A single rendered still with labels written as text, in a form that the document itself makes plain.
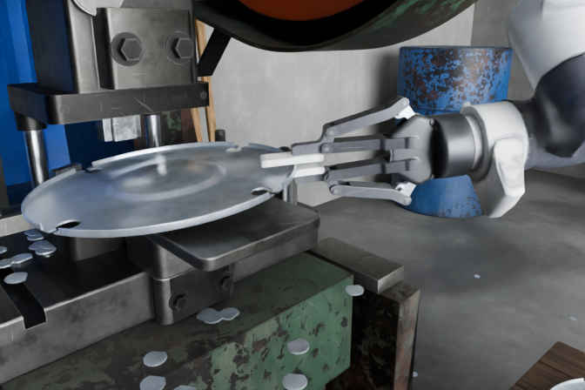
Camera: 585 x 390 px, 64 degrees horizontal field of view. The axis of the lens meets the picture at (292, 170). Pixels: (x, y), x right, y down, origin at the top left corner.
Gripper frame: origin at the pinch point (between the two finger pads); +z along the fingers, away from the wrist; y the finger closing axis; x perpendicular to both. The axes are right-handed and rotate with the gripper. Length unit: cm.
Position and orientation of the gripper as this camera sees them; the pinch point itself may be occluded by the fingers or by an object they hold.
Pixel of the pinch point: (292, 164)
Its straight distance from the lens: 53.9
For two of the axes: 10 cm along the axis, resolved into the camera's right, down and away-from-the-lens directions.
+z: -9.9, 1.2, -0.7
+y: -0.9, -9.5, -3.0
